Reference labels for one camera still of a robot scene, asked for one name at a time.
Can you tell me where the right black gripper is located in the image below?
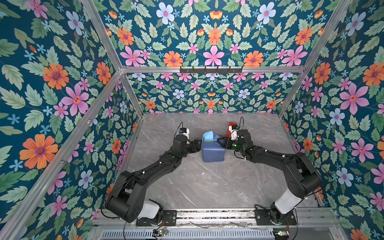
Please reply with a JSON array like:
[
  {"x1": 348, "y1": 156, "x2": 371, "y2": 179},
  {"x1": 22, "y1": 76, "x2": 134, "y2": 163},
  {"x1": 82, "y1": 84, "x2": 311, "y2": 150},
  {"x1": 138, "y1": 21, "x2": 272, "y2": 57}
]
[{"x1": 217, "y1": 137, "x2": 245, "y2": 154}]

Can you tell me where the light blue wrapping paper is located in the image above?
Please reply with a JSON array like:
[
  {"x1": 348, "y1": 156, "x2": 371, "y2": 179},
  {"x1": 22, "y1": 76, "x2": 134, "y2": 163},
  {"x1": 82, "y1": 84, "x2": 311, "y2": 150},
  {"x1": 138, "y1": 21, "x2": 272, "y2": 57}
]
[{"x1": 202, "y1": 131, "x2": 226, "y2": 163}]

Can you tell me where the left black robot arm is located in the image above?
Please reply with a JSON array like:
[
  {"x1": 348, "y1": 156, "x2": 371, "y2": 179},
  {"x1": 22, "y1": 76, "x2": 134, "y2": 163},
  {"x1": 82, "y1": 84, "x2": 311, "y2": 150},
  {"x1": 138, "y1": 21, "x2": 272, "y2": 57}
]
[{"x1": 105, "y1": 135, "x2": 202, "y2": 225}]

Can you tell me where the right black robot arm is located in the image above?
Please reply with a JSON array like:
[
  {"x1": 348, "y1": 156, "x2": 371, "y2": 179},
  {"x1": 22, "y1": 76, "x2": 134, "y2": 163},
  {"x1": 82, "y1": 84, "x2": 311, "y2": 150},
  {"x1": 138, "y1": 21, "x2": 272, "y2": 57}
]
[{"x1": 219, "y1": 129, "x2": 322, "y2": 218}]

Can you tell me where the red tape dispenser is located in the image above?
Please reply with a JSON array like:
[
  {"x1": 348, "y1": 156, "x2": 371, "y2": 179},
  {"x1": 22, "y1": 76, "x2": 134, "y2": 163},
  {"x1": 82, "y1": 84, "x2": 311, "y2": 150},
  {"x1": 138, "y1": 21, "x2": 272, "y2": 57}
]
[{"x1": 226, "y1": 122, "x2": 238, "y2": 138}]

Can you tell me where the white ventilation grille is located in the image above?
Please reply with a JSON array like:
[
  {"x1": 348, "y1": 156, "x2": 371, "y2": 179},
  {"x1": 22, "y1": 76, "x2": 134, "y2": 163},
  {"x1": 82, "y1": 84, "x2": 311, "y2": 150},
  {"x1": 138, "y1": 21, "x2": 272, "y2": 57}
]
[{"x1": 101, "y1": 228, "x2": 275, "y2": 240}]

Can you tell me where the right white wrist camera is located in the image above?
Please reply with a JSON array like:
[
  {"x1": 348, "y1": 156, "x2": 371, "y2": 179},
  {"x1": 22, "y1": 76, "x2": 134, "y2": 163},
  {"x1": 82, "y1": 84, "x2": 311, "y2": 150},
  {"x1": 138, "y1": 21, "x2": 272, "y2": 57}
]
[{"x1": 231, "y1": 127, "x2": 239, "y2": 141}]

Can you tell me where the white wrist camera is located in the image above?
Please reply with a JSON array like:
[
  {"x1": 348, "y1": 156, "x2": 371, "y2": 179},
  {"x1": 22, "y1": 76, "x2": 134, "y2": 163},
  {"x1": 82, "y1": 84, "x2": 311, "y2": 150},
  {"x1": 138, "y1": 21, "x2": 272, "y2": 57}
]
[
  {"x1": 231, "y1": 127, "x2": 239, "y2": 141},
  {"x1": 179, "y1": 127, "x2": 190, "y2": 139}
]

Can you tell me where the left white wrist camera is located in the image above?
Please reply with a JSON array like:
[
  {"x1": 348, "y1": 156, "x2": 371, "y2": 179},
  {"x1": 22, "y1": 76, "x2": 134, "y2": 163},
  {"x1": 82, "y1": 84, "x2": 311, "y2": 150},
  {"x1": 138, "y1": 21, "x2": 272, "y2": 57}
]
[{"x1": 179, "y1": 127, "x2": 190, "y2": 139}]

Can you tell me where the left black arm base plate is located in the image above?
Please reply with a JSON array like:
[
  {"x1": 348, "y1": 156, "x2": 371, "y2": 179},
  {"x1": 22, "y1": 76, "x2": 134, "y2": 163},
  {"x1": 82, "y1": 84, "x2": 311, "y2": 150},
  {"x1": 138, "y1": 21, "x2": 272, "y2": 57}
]
[{"x1": 136, "y1": 210, "x2": 178, "y2": 227}]

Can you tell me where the black hook rail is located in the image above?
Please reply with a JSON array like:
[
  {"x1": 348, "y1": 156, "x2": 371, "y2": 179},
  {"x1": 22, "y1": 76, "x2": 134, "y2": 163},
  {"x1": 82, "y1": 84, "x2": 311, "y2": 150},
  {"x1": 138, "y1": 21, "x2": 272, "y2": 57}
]
[{"x1": 179, "y1": 66, "x2": 243, "y2": 75}]

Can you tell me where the aluminium front mounting rail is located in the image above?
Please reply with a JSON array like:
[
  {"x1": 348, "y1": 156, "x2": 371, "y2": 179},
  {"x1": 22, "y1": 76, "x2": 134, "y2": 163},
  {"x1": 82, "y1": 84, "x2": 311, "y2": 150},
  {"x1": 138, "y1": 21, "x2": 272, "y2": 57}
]
[{"x1": 94, "y1": 207, "x2": 341, "y2": 228}]

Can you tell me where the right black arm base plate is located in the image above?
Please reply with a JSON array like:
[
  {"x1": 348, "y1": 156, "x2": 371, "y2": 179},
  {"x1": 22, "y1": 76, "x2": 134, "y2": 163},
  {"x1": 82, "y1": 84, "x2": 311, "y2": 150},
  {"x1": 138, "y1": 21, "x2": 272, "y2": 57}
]
[{"x1": 254, "y1": 208, "x2": 297, "y2": 226}]

